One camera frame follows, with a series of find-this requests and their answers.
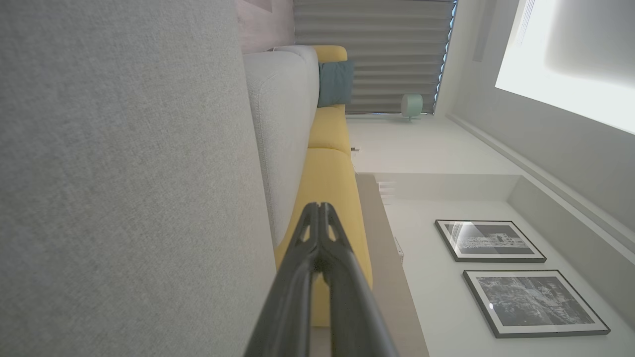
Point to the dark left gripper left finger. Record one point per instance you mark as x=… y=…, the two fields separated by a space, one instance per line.
x=290 y=297

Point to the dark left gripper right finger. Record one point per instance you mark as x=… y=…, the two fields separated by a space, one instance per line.
x=352 y=307

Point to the light wooden ledge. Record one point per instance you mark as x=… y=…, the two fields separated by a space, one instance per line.
x=392 y=287

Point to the yellow sofa back cushion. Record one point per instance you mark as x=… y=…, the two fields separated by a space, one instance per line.
x=330 y=129
x=330 y=178

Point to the small black framed picture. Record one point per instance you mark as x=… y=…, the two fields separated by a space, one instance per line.
x=488 y=240

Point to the grey sofa cushion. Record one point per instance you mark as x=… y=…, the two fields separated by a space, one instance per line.
x=283 y=124

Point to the large black framed picture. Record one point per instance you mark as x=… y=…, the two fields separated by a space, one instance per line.
x=536 y=302

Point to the large grey sofa seat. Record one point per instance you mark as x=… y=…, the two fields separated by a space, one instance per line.
x=124 y=188

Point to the mint round lamp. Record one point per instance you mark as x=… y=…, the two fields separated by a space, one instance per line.
x=412 y=105

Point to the teal throw pillow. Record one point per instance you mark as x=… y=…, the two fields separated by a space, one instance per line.
x=336 y=83

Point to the grey pleated curtain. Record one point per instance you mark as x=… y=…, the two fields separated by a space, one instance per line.
x=377 y=54

